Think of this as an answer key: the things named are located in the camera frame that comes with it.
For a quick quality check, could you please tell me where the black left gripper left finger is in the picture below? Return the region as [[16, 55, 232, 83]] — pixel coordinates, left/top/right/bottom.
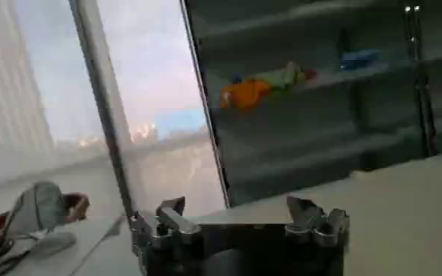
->
[[130, 196, 203, 257]]

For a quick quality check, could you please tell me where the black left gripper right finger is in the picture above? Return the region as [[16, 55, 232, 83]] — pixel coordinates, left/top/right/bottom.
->
[[284, 195, 351, 248]]

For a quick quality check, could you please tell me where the brown wooden chair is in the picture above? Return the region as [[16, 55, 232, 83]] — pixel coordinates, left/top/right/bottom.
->
[[0, 192, 91, 256]]

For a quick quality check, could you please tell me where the grey metal shelf rack with clothes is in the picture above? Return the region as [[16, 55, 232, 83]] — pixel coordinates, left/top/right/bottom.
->
[[181, 0, 431, 208]]

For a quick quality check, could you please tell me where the grey backpack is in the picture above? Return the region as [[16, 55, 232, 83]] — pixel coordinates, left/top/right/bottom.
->
[[5, 181, 68, 238]]

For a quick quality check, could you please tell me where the dark window frame post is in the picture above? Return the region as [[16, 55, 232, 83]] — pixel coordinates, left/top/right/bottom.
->
[[68, 0, 136, 226]]

